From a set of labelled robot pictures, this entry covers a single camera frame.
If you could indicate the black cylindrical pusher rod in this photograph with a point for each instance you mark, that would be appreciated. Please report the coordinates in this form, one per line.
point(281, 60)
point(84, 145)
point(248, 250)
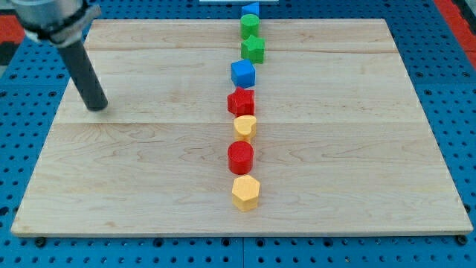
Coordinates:
point(84, 76)

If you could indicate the blue triangle block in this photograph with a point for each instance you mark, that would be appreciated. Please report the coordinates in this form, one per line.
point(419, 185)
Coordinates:
point(251, 9)

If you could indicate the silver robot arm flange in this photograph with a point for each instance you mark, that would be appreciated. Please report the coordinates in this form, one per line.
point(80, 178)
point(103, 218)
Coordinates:
point(61, 22)

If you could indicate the red cylinder block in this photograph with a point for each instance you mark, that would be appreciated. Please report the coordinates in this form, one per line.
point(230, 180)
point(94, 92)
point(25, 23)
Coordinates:
point(240, 157)

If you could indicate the green cylinder block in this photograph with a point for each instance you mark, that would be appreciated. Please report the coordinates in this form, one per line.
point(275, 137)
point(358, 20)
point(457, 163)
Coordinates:
point(249, 25)

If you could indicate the green star block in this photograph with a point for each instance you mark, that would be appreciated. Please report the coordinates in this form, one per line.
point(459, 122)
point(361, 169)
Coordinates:
point(253, 49)

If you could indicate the blue cube block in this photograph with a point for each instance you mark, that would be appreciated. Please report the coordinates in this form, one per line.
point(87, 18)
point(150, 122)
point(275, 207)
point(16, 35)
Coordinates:
point(243, 73)

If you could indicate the light wooden board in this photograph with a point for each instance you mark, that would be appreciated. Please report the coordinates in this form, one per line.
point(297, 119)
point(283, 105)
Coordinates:
point(330, 141)

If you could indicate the yellow hexagon block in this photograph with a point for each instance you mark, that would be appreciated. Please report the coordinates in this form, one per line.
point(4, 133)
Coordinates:
point(245, 193)

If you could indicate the yellow heart block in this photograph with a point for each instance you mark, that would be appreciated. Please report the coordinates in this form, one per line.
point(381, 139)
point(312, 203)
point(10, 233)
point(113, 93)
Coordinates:
point(245, 128)

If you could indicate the red star block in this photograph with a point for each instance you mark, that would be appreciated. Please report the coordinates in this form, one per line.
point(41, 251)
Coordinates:
point(241, 102)

